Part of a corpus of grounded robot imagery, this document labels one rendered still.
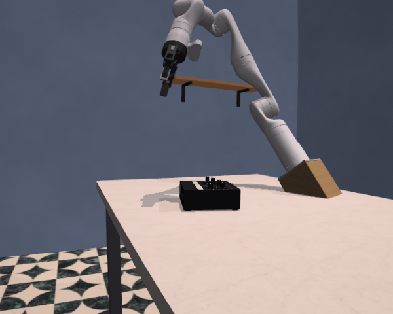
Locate black lighting desk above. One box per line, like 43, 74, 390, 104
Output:
179, 177, 241, 211

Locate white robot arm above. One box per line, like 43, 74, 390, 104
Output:
165, 0, 309, 172

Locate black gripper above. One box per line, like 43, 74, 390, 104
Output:
160, 40, 187, 97

